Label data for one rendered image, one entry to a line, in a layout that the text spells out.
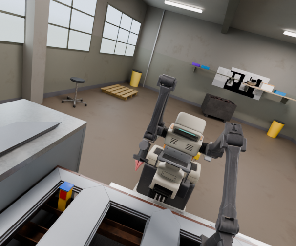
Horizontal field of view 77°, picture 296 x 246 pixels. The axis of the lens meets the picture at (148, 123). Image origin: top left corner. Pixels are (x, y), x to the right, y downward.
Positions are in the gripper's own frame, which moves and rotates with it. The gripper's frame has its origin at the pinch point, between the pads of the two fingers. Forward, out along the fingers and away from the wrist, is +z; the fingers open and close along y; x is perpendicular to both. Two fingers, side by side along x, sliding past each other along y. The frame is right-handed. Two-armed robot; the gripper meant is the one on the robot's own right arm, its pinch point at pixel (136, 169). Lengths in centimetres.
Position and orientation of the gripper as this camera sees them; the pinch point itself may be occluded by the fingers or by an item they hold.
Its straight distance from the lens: 128.1
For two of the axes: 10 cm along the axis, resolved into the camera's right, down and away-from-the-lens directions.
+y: 9.1, 3.6, -2.2
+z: -3.8, 9.2, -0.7
